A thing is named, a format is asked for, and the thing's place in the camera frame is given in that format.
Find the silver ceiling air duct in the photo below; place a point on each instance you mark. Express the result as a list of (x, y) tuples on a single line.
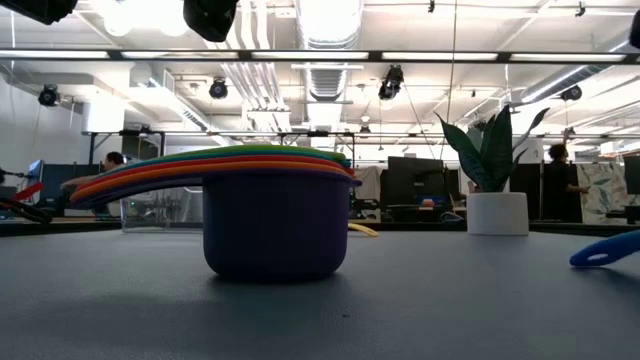
[(327, 80)]

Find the yellow measuring cup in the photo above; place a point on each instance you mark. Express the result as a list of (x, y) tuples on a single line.
[(365, 230)]

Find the person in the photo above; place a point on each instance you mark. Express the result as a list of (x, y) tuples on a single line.
[(557, 185), (114, 161)]

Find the green plant in white pot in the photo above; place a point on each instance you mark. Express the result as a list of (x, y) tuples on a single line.
[(497, 215)]

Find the black aluminium rig frame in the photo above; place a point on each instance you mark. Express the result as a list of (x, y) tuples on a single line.
[(415, 226)]

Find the purple measuring cup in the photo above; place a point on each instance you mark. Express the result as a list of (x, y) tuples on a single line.
[(275, 230)]

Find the small lit monitor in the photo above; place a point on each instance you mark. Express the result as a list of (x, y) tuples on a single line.
[(35, 170)]

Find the teal measuring cup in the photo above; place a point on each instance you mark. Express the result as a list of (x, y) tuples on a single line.
[(260, 153)]

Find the blue measuring cup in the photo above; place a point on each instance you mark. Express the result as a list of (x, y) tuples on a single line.
[(605, 252)]

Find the floral patterned cloth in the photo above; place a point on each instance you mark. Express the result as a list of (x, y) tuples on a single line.
[(602, 192)]

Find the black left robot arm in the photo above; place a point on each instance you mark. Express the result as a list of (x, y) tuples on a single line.
[(40, 10)]

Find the red measuring cup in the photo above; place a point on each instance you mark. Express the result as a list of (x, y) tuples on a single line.
[(250, 158)]

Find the black ceiling spotlight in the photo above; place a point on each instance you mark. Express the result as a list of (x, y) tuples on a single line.
[(391, 82), (48, 96), (218, 90), (571, 93)]

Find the black monitor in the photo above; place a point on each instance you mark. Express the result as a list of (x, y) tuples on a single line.
[(633, 175), (415, 180)]

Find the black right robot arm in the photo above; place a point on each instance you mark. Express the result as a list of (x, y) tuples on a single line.
[(636, 30)]

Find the clear plastic basket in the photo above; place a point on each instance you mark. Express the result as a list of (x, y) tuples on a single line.
[(165, 210)]

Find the black and red device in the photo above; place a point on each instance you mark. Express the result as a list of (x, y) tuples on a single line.
[(25, 210)]

